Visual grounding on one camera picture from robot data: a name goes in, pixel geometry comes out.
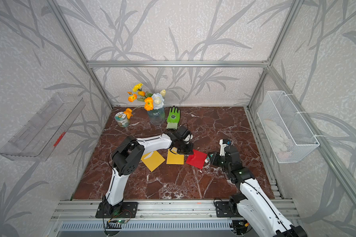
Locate yellow envelope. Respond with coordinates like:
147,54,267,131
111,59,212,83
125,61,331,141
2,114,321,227
166,148,185,165
141,151,165,172

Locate red envelope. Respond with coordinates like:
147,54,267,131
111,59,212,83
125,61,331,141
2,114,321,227
186,150,207,169

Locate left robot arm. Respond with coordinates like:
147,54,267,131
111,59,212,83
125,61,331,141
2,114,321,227
102,126,193,212

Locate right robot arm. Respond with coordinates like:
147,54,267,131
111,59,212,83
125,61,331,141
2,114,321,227
208,139,307,237

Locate tilted yellow envelope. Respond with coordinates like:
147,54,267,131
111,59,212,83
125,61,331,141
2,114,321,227
141,151,165,172

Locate green work glove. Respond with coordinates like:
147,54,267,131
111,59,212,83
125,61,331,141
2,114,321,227
167,106,181,130

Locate blue glass vase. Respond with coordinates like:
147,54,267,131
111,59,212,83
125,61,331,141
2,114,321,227
147,107,165,125

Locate orange yellow artificial flowers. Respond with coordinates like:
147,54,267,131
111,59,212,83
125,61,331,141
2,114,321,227
127,83,166,111

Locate white cloth in basket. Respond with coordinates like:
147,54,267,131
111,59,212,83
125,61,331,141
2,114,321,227
264,119,290,162

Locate small printed tin can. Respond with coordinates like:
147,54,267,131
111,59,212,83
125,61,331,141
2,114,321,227
114,112,130,127

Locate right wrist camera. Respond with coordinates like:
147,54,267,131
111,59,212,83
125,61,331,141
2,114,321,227
220,139,232,157

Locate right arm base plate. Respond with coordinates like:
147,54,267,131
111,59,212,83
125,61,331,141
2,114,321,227
213,198,241,218

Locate white wire mesh basket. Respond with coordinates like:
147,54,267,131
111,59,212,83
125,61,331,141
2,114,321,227
257,91,319,164

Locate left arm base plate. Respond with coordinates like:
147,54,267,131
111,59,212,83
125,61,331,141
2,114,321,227
95,201,138,219

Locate aluminium front rail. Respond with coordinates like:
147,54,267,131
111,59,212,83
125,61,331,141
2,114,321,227
50,199,300,222

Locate clear plastic wall tray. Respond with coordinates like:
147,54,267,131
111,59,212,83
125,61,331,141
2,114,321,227
0,93,86,162

